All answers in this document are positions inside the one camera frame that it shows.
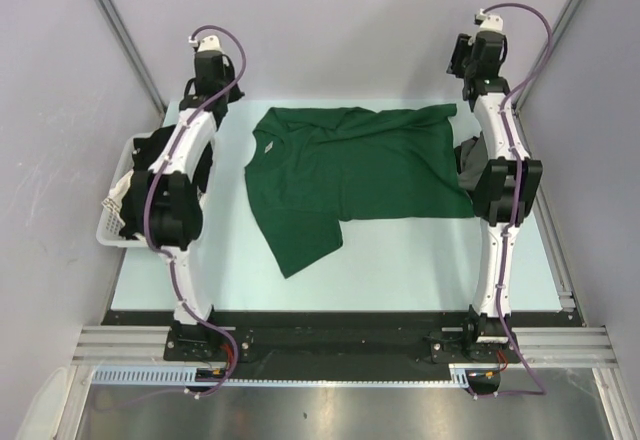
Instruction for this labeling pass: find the green t shirt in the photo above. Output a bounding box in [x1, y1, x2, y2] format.
[245, 104, 474, 278]

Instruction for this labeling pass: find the white plastic basket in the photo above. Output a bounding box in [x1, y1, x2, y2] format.
[94, 132, 221, 250]

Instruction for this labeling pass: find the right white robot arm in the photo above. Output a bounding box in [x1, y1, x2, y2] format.
[447, 29, 543, 361]

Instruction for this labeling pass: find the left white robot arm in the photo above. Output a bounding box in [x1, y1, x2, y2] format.
[120, 37, 243, 325]

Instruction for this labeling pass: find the black t shirt in basket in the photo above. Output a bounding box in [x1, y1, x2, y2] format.
[119, 125, 214, 248]

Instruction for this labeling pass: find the white t shirt in basket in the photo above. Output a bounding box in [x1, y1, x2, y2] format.
[101, 169, 134, 214]

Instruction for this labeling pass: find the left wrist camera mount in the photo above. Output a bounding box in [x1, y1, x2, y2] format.
[188, 35, 223, 53]

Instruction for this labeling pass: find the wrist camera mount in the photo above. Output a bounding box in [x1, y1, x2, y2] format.
[474, 9, 504, 34]
[188, 35, 223, 53]

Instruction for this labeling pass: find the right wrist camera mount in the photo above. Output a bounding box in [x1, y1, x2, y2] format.
[474, 9, 504, 34]

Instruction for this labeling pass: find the right aluminium corner post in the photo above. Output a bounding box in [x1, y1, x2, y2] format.
[512, 0, 606, 111]

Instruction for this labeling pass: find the aluminium corner post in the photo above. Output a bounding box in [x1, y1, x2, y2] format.
[512, 0, 606, 111]
[94, 0, 167, 117]

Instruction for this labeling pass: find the left aluminium corner post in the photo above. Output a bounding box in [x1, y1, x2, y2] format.
[94, 0, 167, 117]

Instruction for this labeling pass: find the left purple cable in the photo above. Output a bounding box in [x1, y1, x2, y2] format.
[142, 24, 249, 351]

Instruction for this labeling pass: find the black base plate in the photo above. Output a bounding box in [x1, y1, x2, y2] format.
[102, 309, 584, 381]

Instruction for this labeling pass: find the blue slotted cable duct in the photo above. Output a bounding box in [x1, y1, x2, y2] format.
[93, 366, 196, 385]

